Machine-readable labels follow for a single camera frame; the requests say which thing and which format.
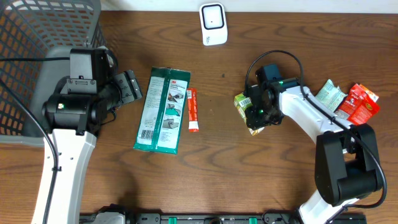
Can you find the red snack bag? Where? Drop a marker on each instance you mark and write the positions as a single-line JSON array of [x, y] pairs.
[[359, 106]]

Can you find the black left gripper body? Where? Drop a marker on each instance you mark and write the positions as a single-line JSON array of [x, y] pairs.
[[124, 89]]

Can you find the white barcode scanner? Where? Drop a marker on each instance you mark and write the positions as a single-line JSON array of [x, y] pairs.
[[213, 24]]

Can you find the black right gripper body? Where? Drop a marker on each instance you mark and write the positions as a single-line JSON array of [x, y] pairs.
[[262, 116]]

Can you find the red chocolate bar wrapper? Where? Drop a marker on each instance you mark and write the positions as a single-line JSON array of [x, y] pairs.
[[192, 110]]

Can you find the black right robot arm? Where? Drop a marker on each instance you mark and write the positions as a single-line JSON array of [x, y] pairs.
[[347, 166]]

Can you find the green tea drink carton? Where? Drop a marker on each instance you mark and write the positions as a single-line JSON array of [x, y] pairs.
[[241, 103]]

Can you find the grey plastic mesh basket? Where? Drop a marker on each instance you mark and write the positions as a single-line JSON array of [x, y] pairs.
[[34, 35]]

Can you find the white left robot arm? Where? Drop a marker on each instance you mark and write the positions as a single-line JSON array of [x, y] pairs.
[[72, 123]]

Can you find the green white 3M package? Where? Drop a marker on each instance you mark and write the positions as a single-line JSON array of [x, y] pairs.
[[162, 114]]

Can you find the mint wet wipes pack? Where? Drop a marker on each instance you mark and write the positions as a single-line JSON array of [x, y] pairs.
[[330, 96]]

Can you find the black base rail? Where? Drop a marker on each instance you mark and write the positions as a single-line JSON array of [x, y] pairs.
[[117, 214]]

